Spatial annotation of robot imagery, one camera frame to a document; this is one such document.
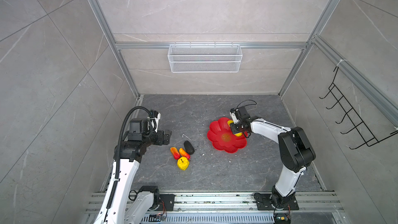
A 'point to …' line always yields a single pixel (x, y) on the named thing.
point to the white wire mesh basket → (203, 58)
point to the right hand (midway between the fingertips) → (234, 125)
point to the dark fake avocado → (188, 147)
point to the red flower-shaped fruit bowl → (223, 138)
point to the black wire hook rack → (360, 127)
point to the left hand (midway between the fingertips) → (160, 128)
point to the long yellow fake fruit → (230, 122)
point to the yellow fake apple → (183, 163)
